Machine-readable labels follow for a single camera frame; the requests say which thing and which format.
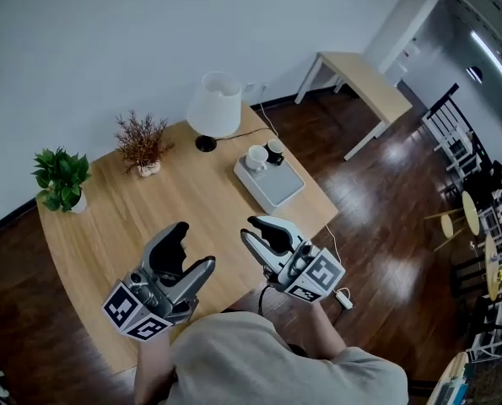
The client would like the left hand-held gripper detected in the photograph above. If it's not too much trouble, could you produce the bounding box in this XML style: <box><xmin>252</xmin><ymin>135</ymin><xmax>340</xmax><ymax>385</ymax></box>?
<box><xmin>102</xmin><ymin>221</ymin><xmax>217</xmax><ymax>343</ymax></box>

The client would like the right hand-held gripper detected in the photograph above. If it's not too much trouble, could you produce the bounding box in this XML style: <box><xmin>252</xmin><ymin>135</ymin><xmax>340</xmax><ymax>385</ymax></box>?
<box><xmin>239</xmin><ymin>214</ymin><xmax>347</xmax><ymax>305</ymax></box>

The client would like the white cup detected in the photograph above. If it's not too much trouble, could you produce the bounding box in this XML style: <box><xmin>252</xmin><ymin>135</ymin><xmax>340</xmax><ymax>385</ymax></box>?
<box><xmin>244</xmin><ymin>144</ymin><xmax>270</xmax><ymax>173</ymax></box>

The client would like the black cup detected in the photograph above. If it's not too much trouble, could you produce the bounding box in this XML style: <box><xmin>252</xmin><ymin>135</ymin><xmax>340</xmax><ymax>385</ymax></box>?
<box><xmin>263</xmin><ymin>138</ymin><xmax>286</xmax><ymax>168</ymax></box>

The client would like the person's right forearm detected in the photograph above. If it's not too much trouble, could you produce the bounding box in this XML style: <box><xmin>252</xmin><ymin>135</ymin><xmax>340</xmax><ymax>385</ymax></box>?
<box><xmin>305</xmin><ymin>296</ymin><xmax>349</xmax><ymax>360</ymax></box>

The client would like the person's left forearm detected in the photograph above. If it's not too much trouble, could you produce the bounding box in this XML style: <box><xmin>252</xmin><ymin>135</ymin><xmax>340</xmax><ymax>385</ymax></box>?
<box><xmin>132</xmin><ymin>330</ymin><xmax>178</xmax><ymax>405</ymax></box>

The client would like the white and grey tray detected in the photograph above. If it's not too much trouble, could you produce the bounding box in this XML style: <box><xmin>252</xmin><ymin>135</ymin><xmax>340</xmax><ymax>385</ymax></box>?
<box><xmin>232</xmin><ymin>149</ymin><xmax>307</xmax><ymax>216</ymax></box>

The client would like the white power strip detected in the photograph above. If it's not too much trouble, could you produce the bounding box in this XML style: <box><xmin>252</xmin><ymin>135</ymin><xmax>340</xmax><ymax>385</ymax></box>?
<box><xmin>332</xmin><ymin>286</ymin><xmax>355</xmax><ymax>311</ymax></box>

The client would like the person's beige shirt torso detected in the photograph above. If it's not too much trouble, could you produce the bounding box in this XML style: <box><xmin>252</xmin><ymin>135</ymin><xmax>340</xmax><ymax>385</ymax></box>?
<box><xmin>165</xmin><ymin>310</ymin><xmax>410</xmax><ymax>405</ymax></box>

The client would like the brown dried potted plant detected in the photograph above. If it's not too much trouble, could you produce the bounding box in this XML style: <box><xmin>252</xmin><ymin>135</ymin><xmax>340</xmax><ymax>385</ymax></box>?
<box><xmin>113</xmin><ymin>108</ymin><xmax>176</xmax><ymax>180</ymax></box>

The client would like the green leafy potted plant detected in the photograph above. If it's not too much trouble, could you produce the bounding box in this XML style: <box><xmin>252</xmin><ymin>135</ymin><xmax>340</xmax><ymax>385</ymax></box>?
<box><xmin>30</xmin><ymin>146</ymin><xmax>93</xmax><ymax>215</ymax></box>

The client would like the white shade table lamp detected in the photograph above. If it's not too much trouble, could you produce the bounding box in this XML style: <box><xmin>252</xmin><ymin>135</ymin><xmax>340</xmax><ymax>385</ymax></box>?
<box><xmin>185</xmin><ymin>70</ymin><xmax>244</xmax><ymax>154</ymax></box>

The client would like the small yellow round stool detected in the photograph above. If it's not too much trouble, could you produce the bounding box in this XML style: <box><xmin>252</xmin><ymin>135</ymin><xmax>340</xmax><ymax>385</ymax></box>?
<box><xmin>424</xmin><ymin>208</ymin><xmax>467</xmax><ymax>253</ymax></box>

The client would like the light wooden white-legged table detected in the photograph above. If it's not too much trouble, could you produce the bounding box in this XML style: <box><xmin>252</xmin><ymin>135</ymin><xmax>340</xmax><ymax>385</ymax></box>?
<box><xmin>294</xmin><ymin>51</ymin><xmax>414</xmax><ymax>162</ymax></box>

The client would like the yellow round table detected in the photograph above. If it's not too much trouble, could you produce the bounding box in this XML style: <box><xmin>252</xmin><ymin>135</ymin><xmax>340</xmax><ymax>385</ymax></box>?
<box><xmin>461</xmin><ymin>190</ymin><xmax>482</xmax><ymax>238</ymax></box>
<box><xmin>483</xmin><ymin>233</ymin><xmax>501</xmax><ymax>303</ymax></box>

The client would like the white chair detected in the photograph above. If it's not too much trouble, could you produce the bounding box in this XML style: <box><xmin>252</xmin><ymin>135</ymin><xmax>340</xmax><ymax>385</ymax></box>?
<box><xmin>434</xmin><ymin>124</ymin><xmax>483</xmax><ymax>181</ymax></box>

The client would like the black slatted chair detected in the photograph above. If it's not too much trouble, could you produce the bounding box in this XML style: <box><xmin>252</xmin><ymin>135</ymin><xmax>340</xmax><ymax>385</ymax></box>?
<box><xmin>420</xmin><ymin>82</ymin><xmax>488</xmax><ymax>172</ymax></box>

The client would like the wooden board with blue items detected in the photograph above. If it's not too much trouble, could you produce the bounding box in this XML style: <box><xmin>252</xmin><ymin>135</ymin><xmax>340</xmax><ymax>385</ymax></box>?
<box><xmin>424</xmin><ymin>351</ymin><xmax>473</xmax><ymax>405</ymax></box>

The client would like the white shelf unit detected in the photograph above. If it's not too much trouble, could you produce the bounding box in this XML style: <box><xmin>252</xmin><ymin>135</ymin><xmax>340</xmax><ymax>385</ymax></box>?
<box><xmin>464</xmin><ymin>292</ymin><xmax>502</xmax><ymax>363</ymax></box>

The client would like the long ceiling light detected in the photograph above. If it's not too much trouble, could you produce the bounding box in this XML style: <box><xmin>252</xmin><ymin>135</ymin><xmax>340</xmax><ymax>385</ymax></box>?
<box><xmin>468</xmin><ymin>30</ymin><xmax>502</xmax><ymax>99</ymax></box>

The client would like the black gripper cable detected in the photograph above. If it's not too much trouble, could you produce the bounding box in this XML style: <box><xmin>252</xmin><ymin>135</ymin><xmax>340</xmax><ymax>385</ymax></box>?
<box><xmin>256</xmin><ymin>281</ymin><xmax>278</xmax><ymax>316</ymax></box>

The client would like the white power cable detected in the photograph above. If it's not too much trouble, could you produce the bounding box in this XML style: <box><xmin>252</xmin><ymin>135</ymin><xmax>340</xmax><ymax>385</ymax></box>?
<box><xmin>322</xmin><ymin>224</ymin><xmax>345</xmax><ymax>291</ymax></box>

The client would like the black lamp cable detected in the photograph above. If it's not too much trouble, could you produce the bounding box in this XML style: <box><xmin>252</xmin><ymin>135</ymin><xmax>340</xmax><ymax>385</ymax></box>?
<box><xmin>214</xmin><ymin>127</ymin><xmax>278</xmax><ymax>143</ymax></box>

